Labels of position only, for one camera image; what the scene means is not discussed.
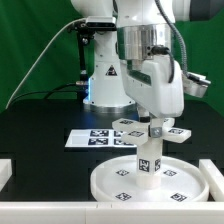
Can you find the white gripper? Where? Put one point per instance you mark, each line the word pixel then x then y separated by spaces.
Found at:
pixel 150 88

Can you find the white cross-shaped table base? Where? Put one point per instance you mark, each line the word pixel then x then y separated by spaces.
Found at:
pixel 137 133

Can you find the white round table top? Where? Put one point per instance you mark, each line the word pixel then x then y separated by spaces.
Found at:
pixel 177 181

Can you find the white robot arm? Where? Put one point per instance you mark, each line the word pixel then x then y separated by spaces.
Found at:
pixel 150 53

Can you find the white marker sheet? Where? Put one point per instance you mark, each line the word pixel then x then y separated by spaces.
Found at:
pixel 96 138

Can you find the white right barrier block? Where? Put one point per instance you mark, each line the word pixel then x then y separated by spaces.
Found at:
pixel 214 178

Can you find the white barrier block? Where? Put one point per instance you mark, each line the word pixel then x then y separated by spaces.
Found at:
pixel 5 172
pixel 214 178

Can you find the white left barrier block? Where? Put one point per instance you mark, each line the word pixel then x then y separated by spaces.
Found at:
pixel 5 172

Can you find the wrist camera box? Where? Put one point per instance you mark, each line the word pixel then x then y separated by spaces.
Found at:
pixel 195 84

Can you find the black camera on stand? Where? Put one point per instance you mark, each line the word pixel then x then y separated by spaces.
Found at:
pixel 101 30

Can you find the white front barrier rail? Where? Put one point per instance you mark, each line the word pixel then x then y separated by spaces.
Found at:
pixel 111 213

